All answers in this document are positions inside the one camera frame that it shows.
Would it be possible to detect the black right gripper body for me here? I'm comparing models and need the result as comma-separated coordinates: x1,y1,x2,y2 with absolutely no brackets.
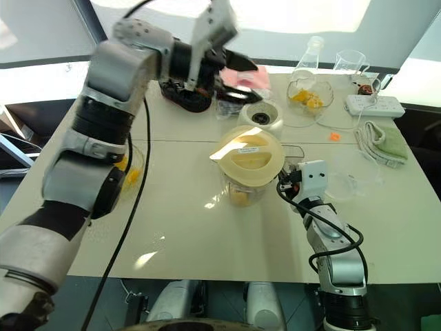
277,164,305,194

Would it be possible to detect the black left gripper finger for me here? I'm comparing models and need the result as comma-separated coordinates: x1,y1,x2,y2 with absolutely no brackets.
216,85,263,104
224,49,260,72

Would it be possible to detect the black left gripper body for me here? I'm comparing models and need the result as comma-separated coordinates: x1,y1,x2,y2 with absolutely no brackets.
159,46,229,114

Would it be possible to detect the beige round blender lid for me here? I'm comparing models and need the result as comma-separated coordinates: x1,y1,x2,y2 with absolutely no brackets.
209,125,286,188

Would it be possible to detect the clear round fruit bowl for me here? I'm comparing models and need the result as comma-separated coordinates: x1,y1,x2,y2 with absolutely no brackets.
112,143,146,199

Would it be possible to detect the pink cloth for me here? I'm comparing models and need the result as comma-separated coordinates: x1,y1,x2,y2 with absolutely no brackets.
219,65,270,91

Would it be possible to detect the small clear plastic container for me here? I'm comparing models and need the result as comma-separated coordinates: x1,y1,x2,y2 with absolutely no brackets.
216,99,243,121

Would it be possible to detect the white blender base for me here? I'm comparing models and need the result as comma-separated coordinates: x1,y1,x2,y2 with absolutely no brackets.
236,101,285,139

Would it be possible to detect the clear blender jar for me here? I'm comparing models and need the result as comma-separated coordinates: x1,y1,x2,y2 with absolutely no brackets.
219,143,307,208

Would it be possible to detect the clear glass flask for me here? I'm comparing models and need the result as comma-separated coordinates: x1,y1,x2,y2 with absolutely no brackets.
295,35,327,81

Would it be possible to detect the glass bowl with wavy rim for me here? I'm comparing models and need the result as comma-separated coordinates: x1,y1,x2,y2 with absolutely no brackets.
287,76,335,119

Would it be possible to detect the green and white towel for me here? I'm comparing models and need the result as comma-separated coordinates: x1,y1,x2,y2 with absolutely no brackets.
354,120,409,170

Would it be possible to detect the clear glass beaker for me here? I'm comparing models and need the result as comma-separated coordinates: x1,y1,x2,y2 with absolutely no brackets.
334,49,372,77

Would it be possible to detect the white power strip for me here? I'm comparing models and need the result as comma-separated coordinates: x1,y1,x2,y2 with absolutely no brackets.
345,94,407,119

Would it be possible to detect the white rounded robot leg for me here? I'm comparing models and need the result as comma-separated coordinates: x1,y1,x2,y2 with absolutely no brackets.
245,281,287,331
146,279,203,325

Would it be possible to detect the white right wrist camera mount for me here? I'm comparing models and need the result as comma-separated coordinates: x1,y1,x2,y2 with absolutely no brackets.
296,159,329,199

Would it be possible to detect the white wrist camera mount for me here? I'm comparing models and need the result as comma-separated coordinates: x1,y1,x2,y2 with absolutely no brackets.
296,159,329,199
185,0,240,92

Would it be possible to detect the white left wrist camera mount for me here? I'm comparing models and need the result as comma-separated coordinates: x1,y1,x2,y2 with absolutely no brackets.
185,0,240,92

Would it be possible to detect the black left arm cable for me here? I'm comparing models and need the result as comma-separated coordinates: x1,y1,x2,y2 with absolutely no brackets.
80,0,156,331

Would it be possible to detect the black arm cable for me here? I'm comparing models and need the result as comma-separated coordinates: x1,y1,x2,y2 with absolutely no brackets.
275,184,369,289
80,0,156,331

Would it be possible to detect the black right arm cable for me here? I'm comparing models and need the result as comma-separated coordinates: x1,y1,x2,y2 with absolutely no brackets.
275,184,369,289

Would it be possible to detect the white power cord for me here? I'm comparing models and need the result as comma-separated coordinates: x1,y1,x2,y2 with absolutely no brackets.
316,77,382,131

